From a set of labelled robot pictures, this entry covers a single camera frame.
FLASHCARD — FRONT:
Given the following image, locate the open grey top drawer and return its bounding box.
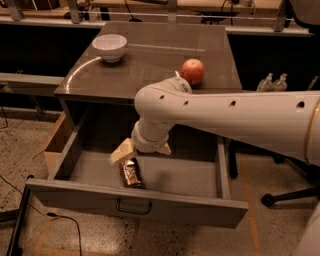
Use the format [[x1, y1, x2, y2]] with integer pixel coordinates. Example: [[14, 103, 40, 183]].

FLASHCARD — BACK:
[[25, 103, 250, 230]]

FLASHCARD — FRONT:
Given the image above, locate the clear sanitizer bottle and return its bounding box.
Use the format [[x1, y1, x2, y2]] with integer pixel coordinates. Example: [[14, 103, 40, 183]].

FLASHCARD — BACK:
[[271, 73, 287, 92], [256, 73, 273, 92]]

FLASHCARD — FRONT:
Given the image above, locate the black metal stand leg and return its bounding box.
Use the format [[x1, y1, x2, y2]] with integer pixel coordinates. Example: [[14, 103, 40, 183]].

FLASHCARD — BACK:
[[6, 185, 30, 256]]

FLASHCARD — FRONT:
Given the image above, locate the grey cabinet with counter top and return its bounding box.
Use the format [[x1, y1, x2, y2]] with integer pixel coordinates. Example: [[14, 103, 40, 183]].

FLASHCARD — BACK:
[[53, 21, 244, 180]]

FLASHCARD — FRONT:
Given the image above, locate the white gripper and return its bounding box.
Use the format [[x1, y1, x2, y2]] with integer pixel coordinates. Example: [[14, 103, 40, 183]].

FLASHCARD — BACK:
[[109, 119, 172, 165]]

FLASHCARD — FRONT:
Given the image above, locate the right clear sanitizer bottle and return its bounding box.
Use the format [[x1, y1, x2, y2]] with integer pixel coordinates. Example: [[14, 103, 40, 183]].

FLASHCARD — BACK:
[[271, 73, 287, 92]]

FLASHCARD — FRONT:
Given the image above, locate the left clear sanitizer bottle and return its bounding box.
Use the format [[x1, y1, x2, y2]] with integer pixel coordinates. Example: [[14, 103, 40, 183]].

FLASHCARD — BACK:
[[256, 73, 273, 92]]

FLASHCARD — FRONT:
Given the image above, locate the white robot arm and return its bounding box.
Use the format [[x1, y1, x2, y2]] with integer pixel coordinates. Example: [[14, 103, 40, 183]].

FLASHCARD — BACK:
[[110, 78, 320, 166]]

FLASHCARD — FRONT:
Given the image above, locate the white ceramic bowl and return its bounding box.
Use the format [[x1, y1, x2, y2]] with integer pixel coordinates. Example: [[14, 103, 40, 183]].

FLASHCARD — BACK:
[[92, 34, 128, 63]]

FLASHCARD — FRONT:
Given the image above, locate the black floor cable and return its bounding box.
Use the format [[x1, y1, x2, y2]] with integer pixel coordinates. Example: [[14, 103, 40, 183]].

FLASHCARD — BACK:
[[0, 174, 83, 256]]

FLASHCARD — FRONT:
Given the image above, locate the cardboard box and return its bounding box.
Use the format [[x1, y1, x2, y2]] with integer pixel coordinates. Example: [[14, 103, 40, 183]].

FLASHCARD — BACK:
[[34, 112, 73, 172]]

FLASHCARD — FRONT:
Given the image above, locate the black drawer handle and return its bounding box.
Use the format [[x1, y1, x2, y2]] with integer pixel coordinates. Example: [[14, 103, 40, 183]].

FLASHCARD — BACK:
[[116, 199, 152, 215]]

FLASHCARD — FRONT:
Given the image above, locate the black office chair base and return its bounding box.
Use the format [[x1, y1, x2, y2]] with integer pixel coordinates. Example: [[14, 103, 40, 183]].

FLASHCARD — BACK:
[[260, 156, 320, 208]]

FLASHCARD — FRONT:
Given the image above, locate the red apple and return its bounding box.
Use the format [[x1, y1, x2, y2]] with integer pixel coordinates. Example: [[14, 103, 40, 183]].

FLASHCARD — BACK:
[[180, 59, 205, 85]]

